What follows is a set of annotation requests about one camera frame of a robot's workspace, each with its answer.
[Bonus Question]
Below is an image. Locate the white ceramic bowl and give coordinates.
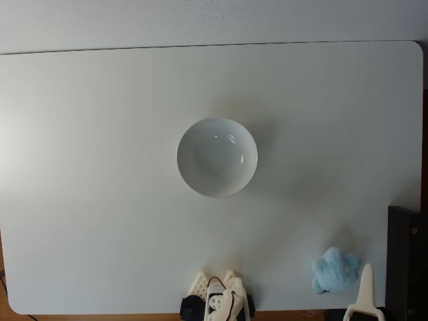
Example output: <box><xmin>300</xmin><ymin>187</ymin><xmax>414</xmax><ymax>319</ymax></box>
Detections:
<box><xmin>175</xmin><ymin>116</ymin><xmax>259</xmax><ymax>199</ymax></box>

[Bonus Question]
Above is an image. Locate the skyblue plush doll with keychain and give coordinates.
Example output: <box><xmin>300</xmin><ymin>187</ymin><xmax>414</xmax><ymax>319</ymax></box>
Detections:
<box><xmin>311</xmin><ymin>246</ymin><xmax>364</xmax><ymax>296</ymax></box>

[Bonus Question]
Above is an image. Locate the black cabinet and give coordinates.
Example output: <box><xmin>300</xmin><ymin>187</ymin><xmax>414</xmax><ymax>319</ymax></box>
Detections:
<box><xmin>387</xmin><ymin>205</ymin><xmax>428</xmax><ymax>321</ymax></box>

